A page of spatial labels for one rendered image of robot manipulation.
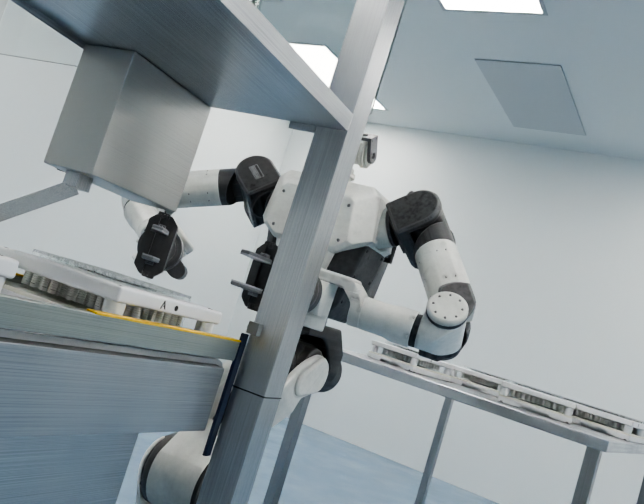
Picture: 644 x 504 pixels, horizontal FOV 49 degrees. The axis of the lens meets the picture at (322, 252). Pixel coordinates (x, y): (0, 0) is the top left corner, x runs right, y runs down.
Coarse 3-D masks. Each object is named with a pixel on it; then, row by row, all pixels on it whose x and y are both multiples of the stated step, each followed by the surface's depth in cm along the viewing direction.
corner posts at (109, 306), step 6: (108, 300) 88; (102, 306) 88; (108, 306) 88; (114, 306) 88; (120, 306) 88; (108, 312) 88; (114, 312) 88; (120, 312) 88; (198, 324) 107; (204, 324) 107; (210, 324) 107; (198, 330) 107; (204, 330) 107; (210, 330) 107
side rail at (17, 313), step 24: (0, 312) 69; (24, 312) 72; (48, 312) 75; (72, 312) 78; (72, 336) 79; (96, 336) 82; (120, 336) 86; (144, 336) 90; (168, 336) 95; (192, 336) 100
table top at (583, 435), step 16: (352, 352) 278; (368, 368) 247; (384, 368) 244; (400, 368) 266; (416, 384) 236; (432, 384) 234; (448, 384) 254; (464, 400) 227; (480, 400) 224; (496, 400) 244; (512, 416) 218; (528, 416) 215; (544, 416) 235; (560, 432) 209; (576, 432) 207; (592, 432) 226; (608, 448) 203; (624, 448) 226; (640, 448) 255
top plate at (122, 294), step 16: (16, 256) 95; (32, 256) 96; (32, 272) 94; (48, 272) 92; (64, 272) 91; (80, 272) 92; (80, 288) 90; (96, 288) 89; (112, 288) 88; (128, 288) 89; (128, 304) 89; (144, 304) 92; (160, 304) 95; (176, 304) 98; (192, 304) 104; (208, 320) 106
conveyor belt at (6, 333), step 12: (0, 336) 72; (12, 336) 73; (24, 336) 75; (36, 336) 76; (48, 336) 78; (60, 336) 80; (96, 348) 85; (108, 348) 87; (120, 348) 89; (132, 348) 91; (144, 348) 94; (192, 360) 104; (204, 360) 107; (216, 360) 110
